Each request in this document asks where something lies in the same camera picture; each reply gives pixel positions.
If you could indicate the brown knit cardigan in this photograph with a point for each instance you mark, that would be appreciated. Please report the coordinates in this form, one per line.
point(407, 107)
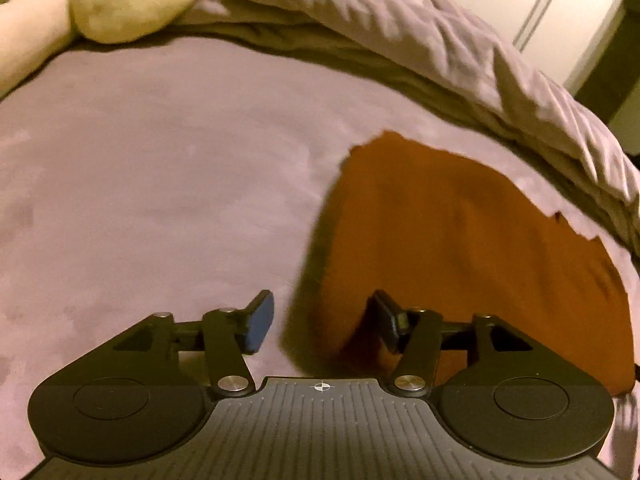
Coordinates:
point(450, 240)

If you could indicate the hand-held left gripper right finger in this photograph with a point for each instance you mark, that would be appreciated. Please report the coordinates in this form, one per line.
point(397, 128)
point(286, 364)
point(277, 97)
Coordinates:
point(386, 320)

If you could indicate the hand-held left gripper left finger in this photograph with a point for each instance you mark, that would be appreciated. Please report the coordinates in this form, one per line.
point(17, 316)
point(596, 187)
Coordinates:
point(260, 322)

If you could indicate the purple duvet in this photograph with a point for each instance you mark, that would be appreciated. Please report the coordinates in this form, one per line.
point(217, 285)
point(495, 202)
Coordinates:
point(350, 5)

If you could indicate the cream long plush toy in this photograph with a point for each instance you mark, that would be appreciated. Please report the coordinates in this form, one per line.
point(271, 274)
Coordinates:
point(135, 10)

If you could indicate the purple bed sheet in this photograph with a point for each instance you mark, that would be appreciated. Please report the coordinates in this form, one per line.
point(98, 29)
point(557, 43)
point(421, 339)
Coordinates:
point(150, 185)

